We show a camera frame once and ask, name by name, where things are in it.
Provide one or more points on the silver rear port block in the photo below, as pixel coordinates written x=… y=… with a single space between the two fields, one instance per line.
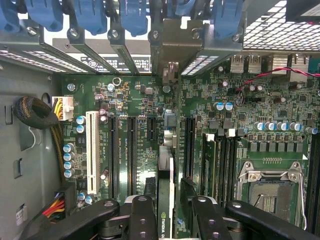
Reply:
x=279 y=63
x=300 y=66

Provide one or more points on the green RAM stick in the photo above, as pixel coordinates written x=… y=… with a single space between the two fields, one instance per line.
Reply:
x=208 y=165

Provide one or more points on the vented metal slot cover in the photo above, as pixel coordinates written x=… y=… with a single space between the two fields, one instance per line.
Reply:
x=127 y=58
x=200 y=65
x=57 y=61
x=15 y=58
x=100 y=60

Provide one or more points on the black RAM slot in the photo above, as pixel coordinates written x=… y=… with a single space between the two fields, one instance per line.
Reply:
x=227 y=170
x=317 y=180
x=310 y=180
x=220 y=170
x=234 y=170

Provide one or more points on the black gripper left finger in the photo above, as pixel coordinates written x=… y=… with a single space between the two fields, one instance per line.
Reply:
x=142 y=220

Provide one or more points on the blue slot clip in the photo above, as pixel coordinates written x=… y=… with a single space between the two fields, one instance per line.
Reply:
x=186 y=7
x=91 y=17
x=45 y=15
x=133 y=18
x=227 y=20

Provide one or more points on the black open PC case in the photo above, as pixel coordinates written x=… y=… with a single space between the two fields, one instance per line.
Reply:
x=25 y=155

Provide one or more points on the CPU socket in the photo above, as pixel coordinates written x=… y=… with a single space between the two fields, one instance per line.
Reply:
x=271 y=197

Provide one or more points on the white expansion slot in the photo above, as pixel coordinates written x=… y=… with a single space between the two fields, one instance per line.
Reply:
x=92 y=150

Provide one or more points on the long black expansion slot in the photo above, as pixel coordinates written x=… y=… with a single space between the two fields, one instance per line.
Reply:
x=190 y=147
x=132 y=155
x=113 y=155

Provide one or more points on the short black expansion slot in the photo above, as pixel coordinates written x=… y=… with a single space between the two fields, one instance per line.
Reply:
x=151 y=128

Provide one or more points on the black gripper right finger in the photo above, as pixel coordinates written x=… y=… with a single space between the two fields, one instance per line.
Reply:
x=210 y=220

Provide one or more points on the metal locking lever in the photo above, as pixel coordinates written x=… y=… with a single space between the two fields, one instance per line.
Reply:
x=303 y=195

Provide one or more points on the white power connector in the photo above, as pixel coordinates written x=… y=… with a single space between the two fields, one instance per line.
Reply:
x=66 y=107

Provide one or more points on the green motherboard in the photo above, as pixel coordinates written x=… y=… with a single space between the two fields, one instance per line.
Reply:
x=140 y=100

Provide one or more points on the black power connector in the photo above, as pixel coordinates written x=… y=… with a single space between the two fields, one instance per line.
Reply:
x=68 y=200

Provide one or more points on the silver USB port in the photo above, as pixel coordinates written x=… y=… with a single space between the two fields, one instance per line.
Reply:
x=237 y=64
x=255 y=64

